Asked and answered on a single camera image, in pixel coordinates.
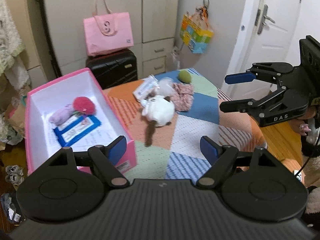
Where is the pink floral fabric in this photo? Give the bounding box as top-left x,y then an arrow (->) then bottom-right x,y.
170,83 -> 194,112

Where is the pink strawberry plush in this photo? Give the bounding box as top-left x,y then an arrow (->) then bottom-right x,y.
73,96 -> 96,115

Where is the green plush mango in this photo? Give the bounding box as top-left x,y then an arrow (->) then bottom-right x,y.
177,70 -> 191,84

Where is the white plush cat toy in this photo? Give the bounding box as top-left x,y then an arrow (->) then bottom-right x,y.
140,95 -> 175,147

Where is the right hand with ring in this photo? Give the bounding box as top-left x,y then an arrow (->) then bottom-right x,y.
288,106 -> 317,136

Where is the colourful patchwork tablecloth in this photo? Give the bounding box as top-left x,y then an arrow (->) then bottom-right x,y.
104,68 -> 267,181

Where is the blue framed label sheet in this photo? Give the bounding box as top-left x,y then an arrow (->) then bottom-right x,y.
53,115 -> 101,147

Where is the white door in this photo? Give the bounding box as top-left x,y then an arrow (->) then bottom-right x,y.
227,0 -> 312,98

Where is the pink storage box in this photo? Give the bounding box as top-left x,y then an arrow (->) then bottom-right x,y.
25,68 -> 137,173

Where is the lilac plush toy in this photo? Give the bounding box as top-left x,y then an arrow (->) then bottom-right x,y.
49,104 -> 74,126

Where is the colourful cartoon paper bag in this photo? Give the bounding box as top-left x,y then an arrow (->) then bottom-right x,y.
180,5 -> 214,54

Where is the white mesh bath sponge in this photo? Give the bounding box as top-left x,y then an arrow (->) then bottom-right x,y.
157,77 -> 175,97

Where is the white wet wipes pack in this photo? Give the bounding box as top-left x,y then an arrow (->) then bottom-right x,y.
132,75 -> 158,102

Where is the black suitcase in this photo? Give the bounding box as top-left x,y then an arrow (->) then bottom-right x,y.
86,49 -> 138,89

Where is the beige wardrobe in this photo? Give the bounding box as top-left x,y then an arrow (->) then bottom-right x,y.
40,0 -> 178,78

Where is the pink paper tote bag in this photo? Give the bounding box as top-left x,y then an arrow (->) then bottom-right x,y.
83,0 -> 134,57

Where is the cream knitted cardigan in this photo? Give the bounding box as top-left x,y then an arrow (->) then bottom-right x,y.
0,0 -> 25,75

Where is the silver door handle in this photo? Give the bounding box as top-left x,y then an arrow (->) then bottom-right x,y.
254,4 -> 275,35

